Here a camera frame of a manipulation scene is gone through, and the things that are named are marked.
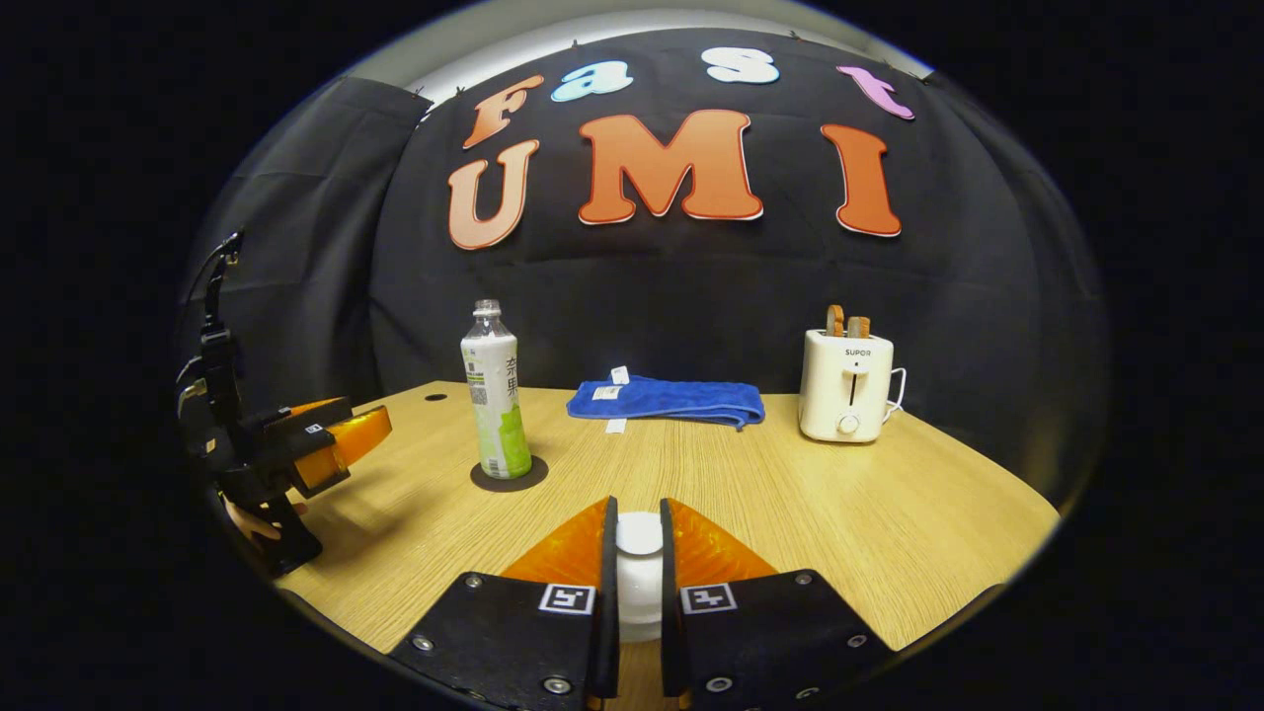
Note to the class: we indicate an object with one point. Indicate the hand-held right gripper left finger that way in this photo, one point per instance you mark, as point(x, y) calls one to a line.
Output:
point(609, 612)

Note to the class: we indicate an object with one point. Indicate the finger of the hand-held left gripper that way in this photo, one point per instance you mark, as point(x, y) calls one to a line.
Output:
point(346, 439)
point(316, 413)

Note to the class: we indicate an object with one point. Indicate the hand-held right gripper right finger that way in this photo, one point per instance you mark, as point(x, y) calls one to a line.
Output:
point(670, 612)

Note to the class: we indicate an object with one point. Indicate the dark round coaster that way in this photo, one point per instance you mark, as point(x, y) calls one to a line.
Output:
point(484, 482)

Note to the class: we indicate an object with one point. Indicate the clear water bottle green label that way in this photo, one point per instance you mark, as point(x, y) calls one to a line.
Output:
point(494, 395)

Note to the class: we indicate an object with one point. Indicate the blue towel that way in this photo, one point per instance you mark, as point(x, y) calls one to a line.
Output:
point(671, 400)

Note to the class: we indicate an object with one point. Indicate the cream toaster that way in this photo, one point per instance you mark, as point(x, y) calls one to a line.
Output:
point(844, 390)

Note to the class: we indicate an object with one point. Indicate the black backdrop cloth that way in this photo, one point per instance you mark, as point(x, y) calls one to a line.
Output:
point(691, 286)

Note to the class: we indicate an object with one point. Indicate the toast slice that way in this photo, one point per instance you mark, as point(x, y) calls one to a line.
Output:
point(836, 321)
point(859, 327)

